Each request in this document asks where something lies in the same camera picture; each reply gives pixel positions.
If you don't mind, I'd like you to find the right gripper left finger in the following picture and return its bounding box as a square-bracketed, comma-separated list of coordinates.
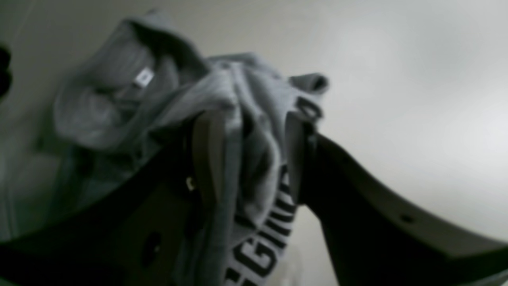
[1, 115, 226, 286]

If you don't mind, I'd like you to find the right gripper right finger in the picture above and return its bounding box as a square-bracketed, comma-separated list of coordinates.
[285, 113, 507, 286]

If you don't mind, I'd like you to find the grey T-shirt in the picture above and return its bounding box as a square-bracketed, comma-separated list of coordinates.
[1, 10, 329, 286]

